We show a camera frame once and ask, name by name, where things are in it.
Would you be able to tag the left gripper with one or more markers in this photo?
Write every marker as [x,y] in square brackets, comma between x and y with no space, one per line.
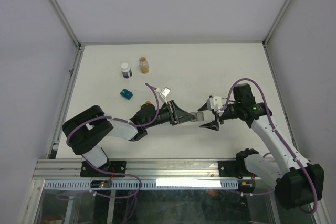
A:
[177,115]

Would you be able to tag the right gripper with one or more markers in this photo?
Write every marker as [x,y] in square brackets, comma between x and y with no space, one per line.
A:
[213,125]

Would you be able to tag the grey pill box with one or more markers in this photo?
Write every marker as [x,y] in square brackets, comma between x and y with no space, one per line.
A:
[197,116]

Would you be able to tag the clear bottle with orange pills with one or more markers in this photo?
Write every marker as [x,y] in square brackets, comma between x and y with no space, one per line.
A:
[143,65]

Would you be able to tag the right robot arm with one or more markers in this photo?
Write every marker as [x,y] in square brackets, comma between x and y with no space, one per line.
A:
[295,181]

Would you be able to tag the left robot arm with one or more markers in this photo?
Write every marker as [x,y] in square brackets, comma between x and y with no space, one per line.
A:
[86,130]

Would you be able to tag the blue pill box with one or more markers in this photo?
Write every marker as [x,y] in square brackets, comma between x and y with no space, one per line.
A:
[126,94]

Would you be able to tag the white cap pill bottle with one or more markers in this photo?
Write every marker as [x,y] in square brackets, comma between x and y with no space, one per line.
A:
[126,70]

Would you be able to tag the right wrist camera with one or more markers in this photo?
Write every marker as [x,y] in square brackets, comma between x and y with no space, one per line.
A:
[214,104]

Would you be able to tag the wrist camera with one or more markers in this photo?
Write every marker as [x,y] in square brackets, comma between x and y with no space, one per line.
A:
[163,93]
[214,104]

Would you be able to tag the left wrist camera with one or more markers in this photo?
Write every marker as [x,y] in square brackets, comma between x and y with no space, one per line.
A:
[163,93]

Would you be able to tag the white slotted cable duct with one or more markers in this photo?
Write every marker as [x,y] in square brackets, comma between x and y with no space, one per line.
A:
[147,184]

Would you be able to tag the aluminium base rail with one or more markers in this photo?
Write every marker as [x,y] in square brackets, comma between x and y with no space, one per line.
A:
[75,168]

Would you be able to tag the right aluminium frame post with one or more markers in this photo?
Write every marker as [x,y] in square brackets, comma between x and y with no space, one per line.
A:
[277,21]

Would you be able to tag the aluminium frame post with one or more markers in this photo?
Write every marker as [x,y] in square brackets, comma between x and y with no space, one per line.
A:
[65,23]
[277,21]

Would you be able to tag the left aluminium frame post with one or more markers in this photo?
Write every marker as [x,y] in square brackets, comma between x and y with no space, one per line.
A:
[65,23]

